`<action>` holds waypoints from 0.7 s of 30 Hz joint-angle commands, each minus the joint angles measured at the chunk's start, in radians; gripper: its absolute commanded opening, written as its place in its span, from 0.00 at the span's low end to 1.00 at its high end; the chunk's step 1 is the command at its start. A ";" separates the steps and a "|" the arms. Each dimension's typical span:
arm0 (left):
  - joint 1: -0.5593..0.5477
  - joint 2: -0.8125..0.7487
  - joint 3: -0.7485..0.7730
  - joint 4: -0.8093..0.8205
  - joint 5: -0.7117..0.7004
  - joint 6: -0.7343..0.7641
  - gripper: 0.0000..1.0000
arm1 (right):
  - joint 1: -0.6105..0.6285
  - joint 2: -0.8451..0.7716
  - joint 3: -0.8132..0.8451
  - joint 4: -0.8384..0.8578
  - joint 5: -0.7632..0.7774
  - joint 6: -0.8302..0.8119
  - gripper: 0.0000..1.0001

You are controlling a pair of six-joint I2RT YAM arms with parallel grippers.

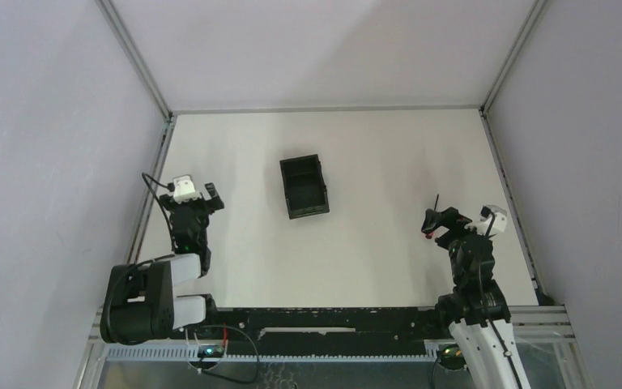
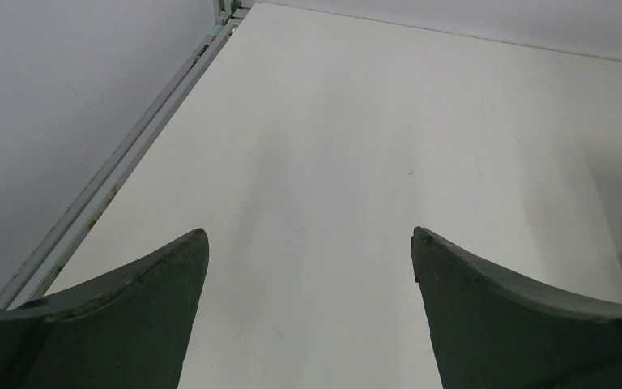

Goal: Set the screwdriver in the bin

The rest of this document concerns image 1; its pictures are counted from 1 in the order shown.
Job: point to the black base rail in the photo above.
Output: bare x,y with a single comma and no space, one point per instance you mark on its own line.
332,332

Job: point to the red handled screwdriver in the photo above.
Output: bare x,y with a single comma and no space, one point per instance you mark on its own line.
435,206

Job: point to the controller board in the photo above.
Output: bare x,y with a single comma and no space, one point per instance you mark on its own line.
451,358
210,351

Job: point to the right controller board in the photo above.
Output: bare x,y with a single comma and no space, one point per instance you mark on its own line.
451,358

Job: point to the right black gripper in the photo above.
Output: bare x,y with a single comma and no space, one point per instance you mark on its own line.
435,219

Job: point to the aluminium frame front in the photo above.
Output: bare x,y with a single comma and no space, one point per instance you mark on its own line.
182,346

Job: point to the black plastic bin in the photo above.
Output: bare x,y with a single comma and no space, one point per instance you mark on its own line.
304,188

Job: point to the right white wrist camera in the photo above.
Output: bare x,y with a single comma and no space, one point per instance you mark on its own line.
492,221

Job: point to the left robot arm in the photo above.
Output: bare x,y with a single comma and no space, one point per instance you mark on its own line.
140,303

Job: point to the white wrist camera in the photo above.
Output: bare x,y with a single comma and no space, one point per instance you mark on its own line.
184,189
492,221

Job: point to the left controller board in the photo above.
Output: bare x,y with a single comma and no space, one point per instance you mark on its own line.
210,351

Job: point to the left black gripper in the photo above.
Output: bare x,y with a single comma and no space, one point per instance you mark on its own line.
189,205

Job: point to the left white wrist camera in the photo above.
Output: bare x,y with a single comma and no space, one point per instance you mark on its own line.
184,189

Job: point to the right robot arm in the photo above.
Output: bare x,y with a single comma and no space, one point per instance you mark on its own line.
475,313

